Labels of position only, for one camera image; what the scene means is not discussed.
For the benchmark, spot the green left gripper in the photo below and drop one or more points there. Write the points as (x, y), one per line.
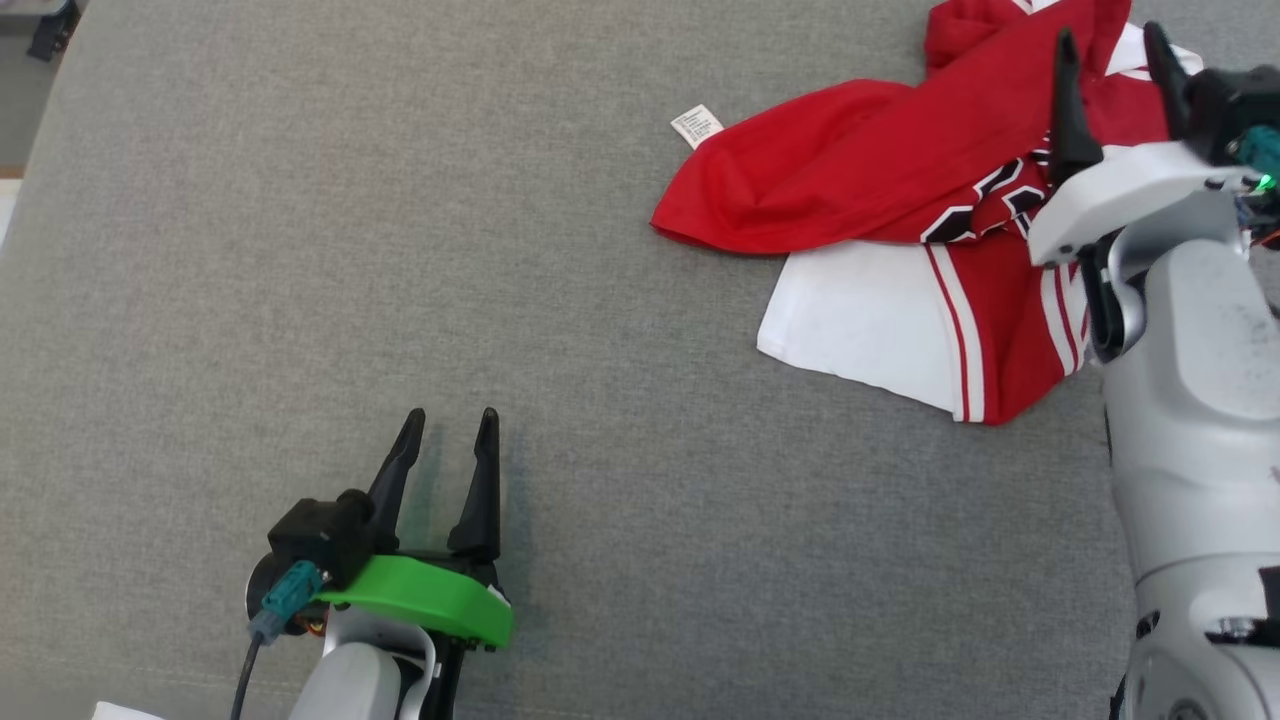
(430, 600)

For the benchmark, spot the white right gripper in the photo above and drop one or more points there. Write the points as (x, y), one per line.
(1130, 185)

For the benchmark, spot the red and white garment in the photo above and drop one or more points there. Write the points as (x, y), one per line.
(880, 170)

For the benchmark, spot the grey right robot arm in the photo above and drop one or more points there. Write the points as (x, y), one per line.
(1200, 420)

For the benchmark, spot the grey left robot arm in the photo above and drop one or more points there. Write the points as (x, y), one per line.
(345, 690)

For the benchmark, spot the white paper piece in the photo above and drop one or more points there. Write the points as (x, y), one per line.
(125, 712)

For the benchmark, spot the small black object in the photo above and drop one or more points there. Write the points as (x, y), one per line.
(55, 30)

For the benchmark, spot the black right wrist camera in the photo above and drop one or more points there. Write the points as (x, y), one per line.
(1230, 100)

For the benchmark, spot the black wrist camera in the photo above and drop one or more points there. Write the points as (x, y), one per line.
(320, 530)
(1230, 100)

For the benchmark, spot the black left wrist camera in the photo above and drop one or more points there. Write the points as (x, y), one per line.
(320, 530)

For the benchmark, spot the teal right camera connector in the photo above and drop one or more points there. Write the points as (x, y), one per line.
(1262, 150)

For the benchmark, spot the teal camera connector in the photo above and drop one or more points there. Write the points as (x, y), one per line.
(1262, 150)
(290, 595)

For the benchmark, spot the teal left camera connector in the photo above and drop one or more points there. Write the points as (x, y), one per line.
(290, 595)

